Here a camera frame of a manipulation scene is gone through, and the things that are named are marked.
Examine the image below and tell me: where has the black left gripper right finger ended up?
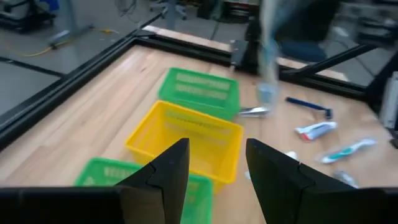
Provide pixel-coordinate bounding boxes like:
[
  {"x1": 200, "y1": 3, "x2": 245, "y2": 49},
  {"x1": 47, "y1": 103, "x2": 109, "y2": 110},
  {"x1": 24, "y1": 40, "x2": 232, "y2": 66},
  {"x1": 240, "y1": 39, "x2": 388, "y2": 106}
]
[{"x1": 245, "y1": 138, "x2": 356, "y2": 224}]

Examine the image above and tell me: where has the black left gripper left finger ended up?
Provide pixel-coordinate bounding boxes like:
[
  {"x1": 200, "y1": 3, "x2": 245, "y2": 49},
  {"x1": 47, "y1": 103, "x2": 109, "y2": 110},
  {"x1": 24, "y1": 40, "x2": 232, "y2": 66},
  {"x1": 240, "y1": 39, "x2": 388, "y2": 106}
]
[{"x1": 114, "y1": 138, "x2": 190, "y2": 224}]

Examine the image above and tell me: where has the white toothpaste tube red accent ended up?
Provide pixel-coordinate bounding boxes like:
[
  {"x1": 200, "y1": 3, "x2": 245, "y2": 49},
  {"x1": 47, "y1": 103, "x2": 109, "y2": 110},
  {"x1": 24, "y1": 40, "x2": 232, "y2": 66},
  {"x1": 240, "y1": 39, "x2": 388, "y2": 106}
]
[{"x1": 294, "y1": 121, "x2": 338, "y2": 142}]

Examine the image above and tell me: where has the yellow plastic basket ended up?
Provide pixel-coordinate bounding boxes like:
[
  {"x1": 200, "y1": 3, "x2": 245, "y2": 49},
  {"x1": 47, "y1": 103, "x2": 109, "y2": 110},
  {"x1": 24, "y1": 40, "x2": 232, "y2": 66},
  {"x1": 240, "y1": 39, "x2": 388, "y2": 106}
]
[{"x1": 124, "y1": 100, "x2": 244, "y2": 194}]

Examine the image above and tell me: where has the green plastic basket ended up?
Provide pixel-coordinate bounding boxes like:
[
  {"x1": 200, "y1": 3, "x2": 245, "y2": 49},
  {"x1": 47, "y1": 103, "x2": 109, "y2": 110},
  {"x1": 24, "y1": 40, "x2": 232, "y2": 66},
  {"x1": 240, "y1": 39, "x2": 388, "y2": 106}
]
[
  {"x1": 74, "y1": 157, "x2": 214, "y2": 224},
  {"x1": 157, "y1": 67, "x2": 241, "y2": 121}
]

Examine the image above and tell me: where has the teal white toothbrush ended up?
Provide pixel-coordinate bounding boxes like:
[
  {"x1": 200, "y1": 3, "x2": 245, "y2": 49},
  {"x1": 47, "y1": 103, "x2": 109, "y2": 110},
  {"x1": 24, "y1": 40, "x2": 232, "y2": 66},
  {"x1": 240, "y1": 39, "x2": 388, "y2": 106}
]
[{"x1": 319, "y1": 138, "x2": 378, "y2": 164}]

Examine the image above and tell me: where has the silver metal grooming tool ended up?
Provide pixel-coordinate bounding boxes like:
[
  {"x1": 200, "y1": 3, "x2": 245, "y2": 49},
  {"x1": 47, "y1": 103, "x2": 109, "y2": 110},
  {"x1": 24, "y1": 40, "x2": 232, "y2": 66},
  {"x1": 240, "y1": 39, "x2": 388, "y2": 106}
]
[{"x1": 238, "y1": 106, "x2": 270, "y2": 118}]

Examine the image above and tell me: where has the blue razor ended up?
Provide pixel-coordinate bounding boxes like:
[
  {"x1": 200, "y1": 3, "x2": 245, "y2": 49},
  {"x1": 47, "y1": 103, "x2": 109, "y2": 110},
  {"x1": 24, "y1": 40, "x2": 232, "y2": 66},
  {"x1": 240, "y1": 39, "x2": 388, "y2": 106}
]
[{"x1": 285, "y1": 96, "x2": 334, "y2": 120}]

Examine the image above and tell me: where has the black table frame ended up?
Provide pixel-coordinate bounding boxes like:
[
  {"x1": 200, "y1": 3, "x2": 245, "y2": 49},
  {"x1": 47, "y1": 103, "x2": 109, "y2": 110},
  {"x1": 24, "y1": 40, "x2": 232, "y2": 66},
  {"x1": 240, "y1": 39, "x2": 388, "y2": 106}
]
[{"x1": 0, "y1": 29, "x2": 398, "y2": 150}]

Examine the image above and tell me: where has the yellow floor cable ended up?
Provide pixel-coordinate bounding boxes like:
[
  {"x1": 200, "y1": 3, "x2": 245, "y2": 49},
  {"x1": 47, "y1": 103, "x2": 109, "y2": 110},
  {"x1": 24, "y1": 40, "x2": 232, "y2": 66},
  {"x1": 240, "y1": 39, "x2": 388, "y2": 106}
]
[{"x1": 23, "y1": 27, "x2": 119, "y2": 58}]

